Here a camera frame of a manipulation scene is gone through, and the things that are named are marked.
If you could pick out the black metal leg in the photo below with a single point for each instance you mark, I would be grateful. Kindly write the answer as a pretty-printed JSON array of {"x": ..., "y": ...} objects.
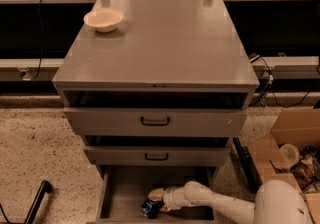
[{"x": 244, "y": 160}]

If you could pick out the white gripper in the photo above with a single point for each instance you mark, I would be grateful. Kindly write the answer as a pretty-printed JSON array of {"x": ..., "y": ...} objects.
[{"x": 169, "y": 198}]

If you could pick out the brown cardboard box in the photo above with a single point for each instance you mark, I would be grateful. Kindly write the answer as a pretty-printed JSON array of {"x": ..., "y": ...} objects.
[{"x": 298, "y": 127}]

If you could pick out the clear plastic cup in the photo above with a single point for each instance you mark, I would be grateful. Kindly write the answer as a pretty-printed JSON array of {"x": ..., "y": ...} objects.
[{"x": 291, "y": 154}]

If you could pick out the grey middle drawer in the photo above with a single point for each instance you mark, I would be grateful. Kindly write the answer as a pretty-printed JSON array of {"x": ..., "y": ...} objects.
[{"x": 156, "y": 156}]

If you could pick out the black metal bar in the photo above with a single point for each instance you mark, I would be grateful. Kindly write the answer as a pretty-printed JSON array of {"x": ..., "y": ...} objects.
[{"x": 45, "y": 188}]

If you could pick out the grey drawer cabinet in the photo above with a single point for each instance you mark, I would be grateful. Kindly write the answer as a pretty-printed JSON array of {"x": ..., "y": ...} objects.
[{"x": 165, "y": 54}]

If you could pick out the grey top drawer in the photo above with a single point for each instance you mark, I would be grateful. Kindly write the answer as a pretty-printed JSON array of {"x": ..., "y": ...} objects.
[{"x": 155, "y": 122}]

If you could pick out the grey open bottom drawer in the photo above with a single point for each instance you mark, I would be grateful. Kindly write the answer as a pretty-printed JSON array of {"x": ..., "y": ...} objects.
[{"x": 125, "y": 189}]

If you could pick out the white paper bowl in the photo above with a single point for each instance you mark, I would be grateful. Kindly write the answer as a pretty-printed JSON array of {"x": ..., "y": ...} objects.
[{"x": 103, "y": 20}]

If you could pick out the blue pepsi can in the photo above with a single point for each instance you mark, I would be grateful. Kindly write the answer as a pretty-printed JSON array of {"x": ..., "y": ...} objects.
[{"x": 150, "y": 208}]

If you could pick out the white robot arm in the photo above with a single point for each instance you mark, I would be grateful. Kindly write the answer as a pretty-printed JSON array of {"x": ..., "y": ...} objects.
[{"x": 276, "y": 202}]

